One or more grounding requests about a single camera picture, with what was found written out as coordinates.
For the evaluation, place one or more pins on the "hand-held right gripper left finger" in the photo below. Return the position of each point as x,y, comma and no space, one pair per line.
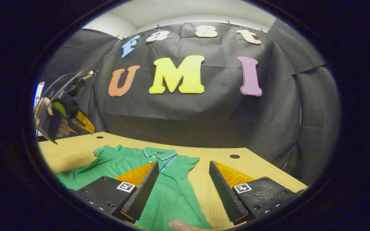
141,195

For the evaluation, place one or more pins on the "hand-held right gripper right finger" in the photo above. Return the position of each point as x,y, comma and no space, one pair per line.
225,195

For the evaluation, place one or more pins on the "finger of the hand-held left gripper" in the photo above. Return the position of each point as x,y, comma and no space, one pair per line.
83,123

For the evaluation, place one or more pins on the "green T-shirt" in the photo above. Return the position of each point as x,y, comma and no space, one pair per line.
172,199

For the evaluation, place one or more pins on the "bright white panel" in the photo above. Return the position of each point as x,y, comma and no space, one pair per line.
39,89

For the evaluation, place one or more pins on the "black backdrop cloth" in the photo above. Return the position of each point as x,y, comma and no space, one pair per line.
204,122

